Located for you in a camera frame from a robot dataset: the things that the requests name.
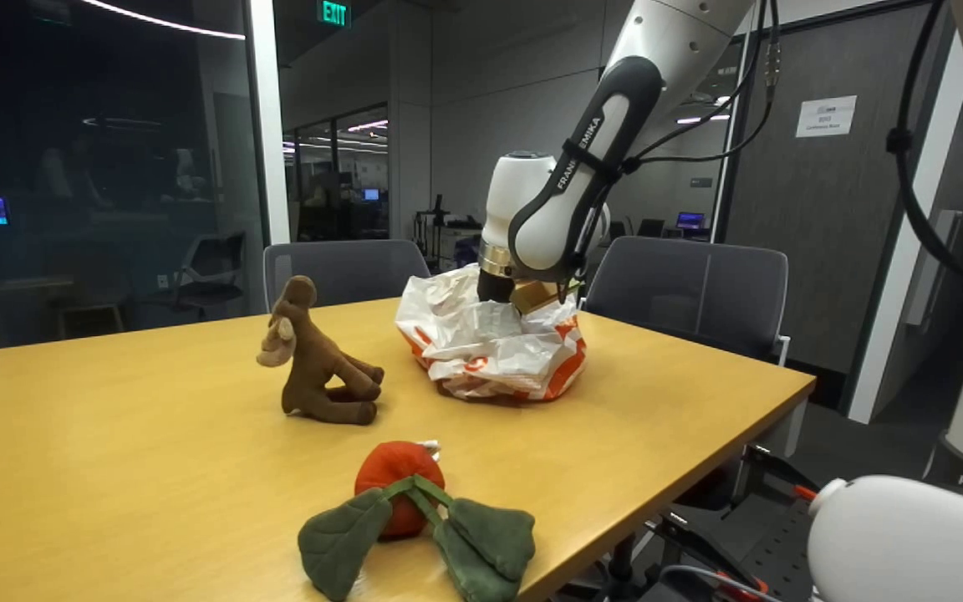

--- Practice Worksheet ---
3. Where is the grey office chair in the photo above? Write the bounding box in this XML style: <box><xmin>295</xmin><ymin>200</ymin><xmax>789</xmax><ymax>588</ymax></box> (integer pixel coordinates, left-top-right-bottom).
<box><xmin>260</xmin><ymin>238</ymin><xmax>428</xmax><ymax>304</ymax></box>
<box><xmin>581</xmin><ymin>238</ymin><xmax>789</xmax><ymax>366</ymax></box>

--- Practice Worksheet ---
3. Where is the red plush tomato toy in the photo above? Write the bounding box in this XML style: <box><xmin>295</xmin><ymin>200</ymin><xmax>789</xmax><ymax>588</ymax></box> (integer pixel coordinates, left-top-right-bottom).
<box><xmin>299</xmin><ymin>442</ymin><xmax>534</xmax><ymax>602</ymax></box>

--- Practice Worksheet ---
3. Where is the orange white plastic bag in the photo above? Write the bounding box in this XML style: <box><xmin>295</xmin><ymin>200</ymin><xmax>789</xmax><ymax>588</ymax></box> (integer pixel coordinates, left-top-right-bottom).
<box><xmin>396</xmin><ymin>266</ymin><xmax>584</xmax><ymax>404</ymax></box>

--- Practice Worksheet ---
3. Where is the grey office chair middle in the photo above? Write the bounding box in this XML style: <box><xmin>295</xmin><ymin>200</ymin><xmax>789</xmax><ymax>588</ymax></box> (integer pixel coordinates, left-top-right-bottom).
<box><xmin>260</xmin><ymin>238</ymin><xmax>428</xmax><ymax>304</ymax></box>

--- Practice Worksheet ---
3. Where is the brown plush moose toy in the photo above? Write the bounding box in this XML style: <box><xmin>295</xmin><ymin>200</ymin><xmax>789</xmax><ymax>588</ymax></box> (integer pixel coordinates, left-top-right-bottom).
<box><xmin>257</xmin><ymin>274</ymin><xmax>384</xmax><ymax>425</ymax></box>

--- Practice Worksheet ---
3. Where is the grey office chair right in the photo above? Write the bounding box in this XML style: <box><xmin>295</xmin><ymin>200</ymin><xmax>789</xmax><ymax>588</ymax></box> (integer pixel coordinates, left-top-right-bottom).
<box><xmin>581</xmin><ymin>238</ymin><xmax>789</xmax><ymax>366</ymax></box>

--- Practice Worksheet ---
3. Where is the white paper door sign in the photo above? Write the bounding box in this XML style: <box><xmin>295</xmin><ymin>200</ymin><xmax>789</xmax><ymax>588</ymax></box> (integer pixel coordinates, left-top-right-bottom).
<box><xmin>797</xmin><ymin>94</ymin><xmax>857</xmax><ymax>138</ymax></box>

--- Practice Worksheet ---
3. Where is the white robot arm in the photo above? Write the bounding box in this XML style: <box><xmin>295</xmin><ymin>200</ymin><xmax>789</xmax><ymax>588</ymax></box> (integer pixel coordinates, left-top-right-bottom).
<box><xmin>479</xmin><ymin>0</ymin><xmax>780</xmax><ymax>304</ymax></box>

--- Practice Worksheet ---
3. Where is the green exit sign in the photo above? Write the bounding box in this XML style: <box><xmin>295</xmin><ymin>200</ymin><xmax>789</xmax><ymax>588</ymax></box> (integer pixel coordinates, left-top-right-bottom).
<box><xmin>322</xmin><ymin>0</ymin><xmax>350</xmax><ymax>26</ymax></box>

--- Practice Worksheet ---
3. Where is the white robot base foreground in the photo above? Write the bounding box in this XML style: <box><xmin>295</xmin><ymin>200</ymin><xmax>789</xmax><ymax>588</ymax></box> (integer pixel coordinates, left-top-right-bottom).
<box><xmin>806</xmin><ymin>476</ymin><xmax>963</xmax><ymax>602</ymax></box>

